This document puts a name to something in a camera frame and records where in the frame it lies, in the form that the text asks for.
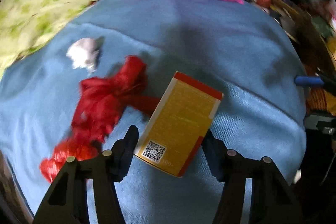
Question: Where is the red mesh plastic bag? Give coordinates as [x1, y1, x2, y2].
[40, 56, 159, 182]

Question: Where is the white paper ball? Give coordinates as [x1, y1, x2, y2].
[66, 38, 99, 74]

